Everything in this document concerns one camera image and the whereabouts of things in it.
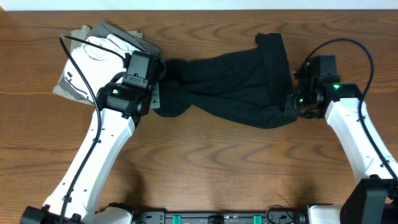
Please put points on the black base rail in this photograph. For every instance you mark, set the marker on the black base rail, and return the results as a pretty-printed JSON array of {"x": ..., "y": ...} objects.
[{"x": 271, "y": 216}]

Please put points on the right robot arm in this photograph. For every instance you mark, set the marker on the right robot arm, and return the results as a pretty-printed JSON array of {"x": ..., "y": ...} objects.
[{"x": 374, "y": 199}]

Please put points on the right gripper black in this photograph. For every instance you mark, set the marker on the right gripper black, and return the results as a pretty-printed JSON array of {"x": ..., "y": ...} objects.
[{"x": 288, "y": 99}]

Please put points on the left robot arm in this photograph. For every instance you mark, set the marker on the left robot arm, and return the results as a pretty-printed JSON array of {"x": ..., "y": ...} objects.
[{"x": 120, "y": 105}]

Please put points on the white folded shirt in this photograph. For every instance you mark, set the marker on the white folded shirt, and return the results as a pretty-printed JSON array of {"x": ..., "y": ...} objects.
[{"x": 98, "y": 67}]

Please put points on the black polo shirt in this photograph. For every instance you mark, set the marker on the black polo shirt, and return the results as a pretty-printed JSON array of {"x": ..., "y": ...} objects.
[{"x": 246, "y": 87}]

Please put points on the dark grey folded garment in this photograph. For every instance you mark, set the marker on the dark grey folded garment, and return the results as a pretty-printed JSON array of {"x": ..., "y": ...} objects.
[{"x": 130, "y": 35}]

